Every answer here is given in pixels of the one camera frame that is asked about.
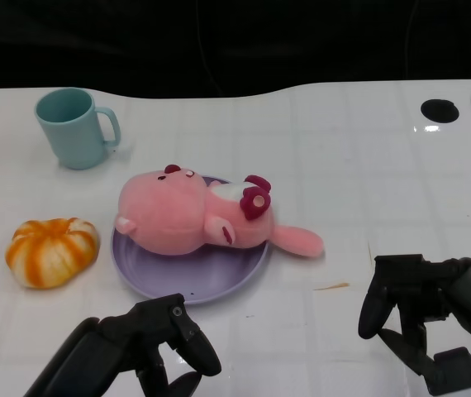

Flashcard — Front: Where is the pink plush beaver doll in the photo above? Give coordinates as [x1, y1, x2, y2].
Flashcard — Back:
[114, 164, 326, 259]

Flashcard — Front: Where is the black backdrop cloth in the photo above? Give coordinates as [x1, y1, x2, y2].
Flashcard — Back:
[0, 0, 471, 99]

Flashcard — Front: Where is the purple plastic plate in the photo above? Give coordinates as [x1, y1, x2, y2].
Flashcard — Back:
[110, 175, 270, 306]

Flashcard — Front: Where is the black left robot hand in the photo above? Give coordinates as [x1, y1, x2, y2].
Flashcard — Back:
[24, 292, 223, 397]

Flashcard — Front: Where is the orange white pumpkin toy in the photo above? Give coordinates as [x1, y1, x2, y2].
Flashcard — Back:
[4, 217, 100, 289]

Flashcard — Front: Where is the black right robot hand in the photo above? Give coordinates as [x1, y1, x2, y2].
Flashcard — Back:
[358, 254, 471, 396]

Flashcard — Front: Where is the teal plastic mug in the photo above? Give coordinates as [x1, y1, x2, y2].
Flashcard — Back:
[34, 87, 121, 170]

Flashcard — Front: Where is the black round table grommet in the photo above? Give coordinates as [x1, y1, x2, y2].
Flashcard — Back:
[420, 98, 460, 123]

